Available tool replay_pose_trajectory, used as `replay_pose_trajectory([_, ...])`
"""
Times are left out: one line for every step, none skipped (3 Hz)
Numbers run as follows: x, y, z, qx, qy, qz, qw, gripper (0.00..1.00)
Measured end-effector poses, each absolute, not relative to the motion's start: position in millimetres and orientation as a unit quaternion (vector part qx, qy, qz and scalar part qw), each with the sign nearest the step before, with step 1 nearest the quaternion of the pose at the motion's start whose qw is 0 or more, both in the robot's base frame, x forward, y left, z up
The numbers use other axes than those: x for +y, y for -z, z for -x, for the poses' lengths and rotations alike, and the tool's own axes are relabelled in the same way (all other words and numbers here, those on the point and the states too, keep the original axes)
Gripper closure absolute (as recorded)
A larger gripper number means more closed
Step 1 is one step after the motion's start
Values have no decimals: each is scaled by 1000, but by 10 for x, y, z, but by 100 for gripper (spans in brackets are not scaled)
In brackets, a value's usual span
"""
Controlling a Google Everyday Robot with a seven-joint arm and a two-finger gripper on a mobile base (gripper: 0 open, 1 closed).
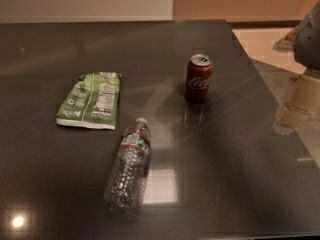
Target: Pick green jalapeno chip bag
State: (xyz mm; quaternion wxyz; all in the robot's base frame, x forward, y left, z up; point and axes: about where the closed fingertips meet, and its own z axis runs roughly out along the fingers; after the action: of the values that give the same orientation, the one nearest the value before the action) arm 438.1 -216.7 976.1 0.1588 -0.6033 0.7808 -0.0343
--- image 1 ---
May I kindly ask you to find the grey-white gripper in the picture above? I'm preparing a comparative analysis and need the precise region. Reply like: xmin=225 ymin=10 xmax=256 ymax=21
xmin=274 ymin=1 xmax=320 ymax=134

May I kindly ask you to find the green jalapeno chip bag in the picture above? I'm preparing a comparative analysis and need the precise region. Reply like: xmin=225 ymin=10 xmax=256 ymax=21
xmin=56 ymin=72 xmax=121 ymax=130

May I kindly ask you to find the red Coca-Cola can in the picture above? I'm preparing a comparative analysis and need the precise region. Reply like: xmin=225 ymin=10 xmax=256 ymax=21
xmin=185 ymin=54 xmax=213 ymax=102

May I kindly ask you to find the clear plastic water bottle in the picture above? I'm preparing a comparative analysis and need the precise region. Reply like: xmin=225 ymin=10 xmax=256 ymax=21
xmin=104 ymin=118 xmax=152 ymax=216

